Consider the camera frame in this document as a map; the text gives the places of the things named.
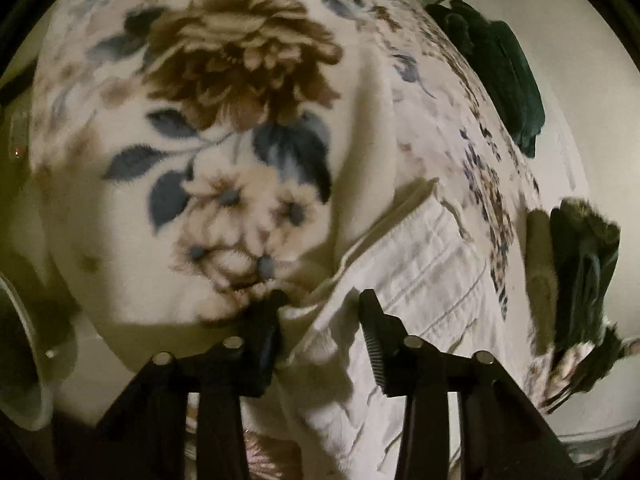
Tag dark green folded garment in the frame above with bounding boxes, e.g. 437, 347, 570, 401
425, 0, 546, 158

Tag dark green fuzzy garment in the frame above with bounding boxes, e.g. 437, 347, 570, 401
524, 196, 624, 366

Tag floral fleece blanket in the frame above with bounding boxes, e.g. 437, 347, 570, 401
29, 0, 560, 402

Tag white round container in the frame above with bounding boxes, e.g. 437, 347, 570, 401
0, 275, 53, 431

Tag white pants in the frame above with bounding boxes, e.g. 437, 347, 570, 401
277, 181, 530, 479

